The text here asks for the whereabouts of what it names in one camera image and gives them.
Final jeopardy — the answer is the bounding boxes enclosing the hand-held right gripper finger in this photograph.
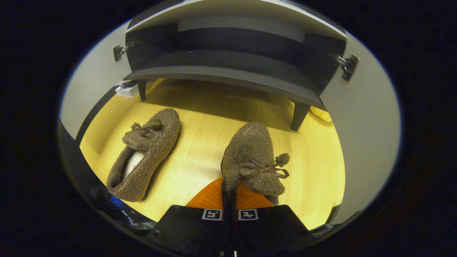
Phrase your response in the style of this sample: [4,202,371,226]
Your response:
[148,177,230,257]
[230,180,316,257]

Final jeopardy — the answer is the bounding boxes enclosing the brown fuzzy shoe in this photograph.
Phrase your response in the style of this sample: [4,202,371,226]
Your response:
[106,108,181,203]
[221,121,290,207]

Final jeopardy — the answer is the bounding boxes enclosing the white shoe cabinet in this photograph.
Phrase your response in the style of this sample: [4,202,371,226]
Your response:
[123,0,347,132]

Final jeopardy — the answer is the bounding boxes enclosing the white shoe cabinet door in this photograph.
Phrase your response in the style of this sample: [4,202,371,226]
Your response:
[319,30,402,225]
[59,20,132,140]

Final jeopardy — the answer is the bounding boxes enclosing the yellow round object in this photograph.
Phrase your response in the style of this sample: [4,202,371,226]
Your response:
[309,106,333,123]

